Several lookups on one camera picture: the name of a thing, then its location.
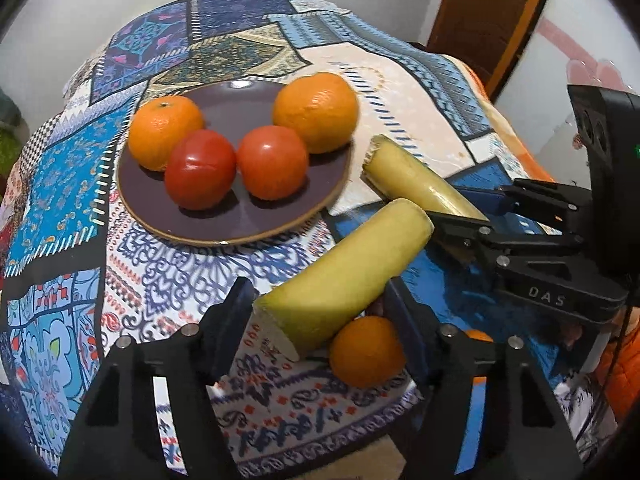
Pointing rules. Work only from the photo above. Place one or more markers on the white sliding wardrobe door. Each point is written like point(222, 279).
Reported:
point(574, 42)

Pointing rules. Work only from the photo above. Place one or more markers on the large orange with sticker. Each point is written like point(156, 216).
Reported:
point(159, 126)

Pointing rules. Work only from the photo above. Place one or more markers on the brown wooden door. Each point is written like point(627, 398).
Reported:
point(488, 35)

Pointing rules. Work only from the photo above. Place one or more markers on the patchwork bed cover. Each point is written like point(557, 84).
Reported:
point(79, 271)

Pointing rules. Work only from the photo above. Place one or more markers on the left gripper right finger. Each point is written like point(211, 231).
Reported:
point(490, 412)

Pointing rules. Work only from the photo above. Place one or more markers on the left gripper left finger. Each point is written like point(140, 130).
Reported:
point(148, 413)

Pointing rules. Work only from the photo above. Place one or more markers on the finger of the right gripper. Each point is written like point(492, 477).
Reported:
point(500, 211)
point(462, 238)

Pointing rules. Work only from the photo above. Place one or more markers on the red tomato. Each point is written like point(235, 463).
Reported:
point(273, 162)
point(200, 170)

